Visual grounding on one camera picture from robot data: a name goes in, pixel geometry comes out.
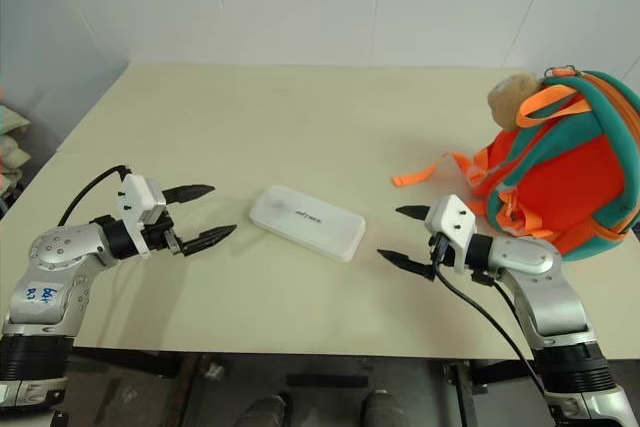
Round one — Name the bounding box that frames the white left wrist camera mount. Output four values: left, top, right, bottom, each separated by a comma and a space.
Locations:
115, 173, 167, 259

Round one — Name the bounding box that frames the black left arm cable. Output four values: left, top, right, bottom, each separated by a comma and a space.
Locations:
56, 164, 132, 227

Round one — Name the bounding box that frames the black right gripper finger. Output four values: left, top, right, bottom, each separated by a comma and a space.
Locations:
376, 248, 436, 282
395, 204, 432, 222

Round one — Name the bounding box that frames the floral cushion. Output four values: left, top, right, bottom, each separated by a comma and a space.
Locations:
0, 101, 32, 188

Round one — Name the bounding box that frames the tan plush ball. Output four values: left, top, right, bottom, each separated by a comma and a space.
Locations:
487, 72, 543, 130

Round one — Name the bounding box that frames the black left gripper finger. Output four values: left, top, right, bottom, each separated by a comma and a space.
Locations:
162, 183, 217, 206
178, 224, 238, 257

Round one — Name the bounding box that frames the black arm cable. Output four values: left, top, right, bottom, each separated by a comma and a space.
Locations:
432, 241, 547, 394
56, 164, 132, 227

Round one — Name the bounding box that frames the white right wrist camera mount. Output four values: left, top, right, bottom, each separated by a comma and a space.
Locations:
423, 193, 480, 272

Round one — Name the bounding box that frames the grey rounded foot shape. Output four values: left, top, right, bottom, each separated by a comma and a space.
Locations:
236, 392, 295, 427
360, 389, 415, 427

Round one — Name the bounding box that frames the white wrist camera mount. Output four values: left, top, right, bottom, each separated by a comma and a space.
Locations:
115, 173, 167, 259
423, 193, 480, 272

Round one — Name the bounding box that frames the orange and teal backpack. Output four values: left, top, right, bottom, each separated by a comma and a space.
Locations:
390, 64, 640, 263

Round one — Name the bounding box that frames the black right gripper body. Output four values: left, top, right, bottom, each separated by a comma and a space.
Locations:
427, 230, 452, 269

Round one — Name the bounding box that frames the white rectangular case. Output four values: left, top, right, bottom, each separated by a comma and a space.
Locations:
248, 184, 367, 263

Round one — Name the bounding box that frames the black flat floor bar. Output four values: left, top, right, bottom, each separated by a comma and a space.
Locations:
284, 372, 372, 390

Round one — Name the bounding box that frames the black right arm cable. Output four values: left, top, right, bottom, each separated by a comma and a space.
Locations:
432, 241, 547, 394

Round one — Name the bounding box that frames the black table leg bracket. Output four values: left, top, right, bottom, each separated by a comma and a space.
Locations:
441, 359, 532, 427

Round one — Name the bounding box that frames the black table frame bar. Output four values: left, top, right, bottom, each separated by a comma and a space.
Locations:
67, 349, 182, 379

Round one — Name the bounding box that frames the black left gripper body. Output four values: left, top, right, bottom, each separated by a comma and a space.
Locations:
141, 211, 184, 254

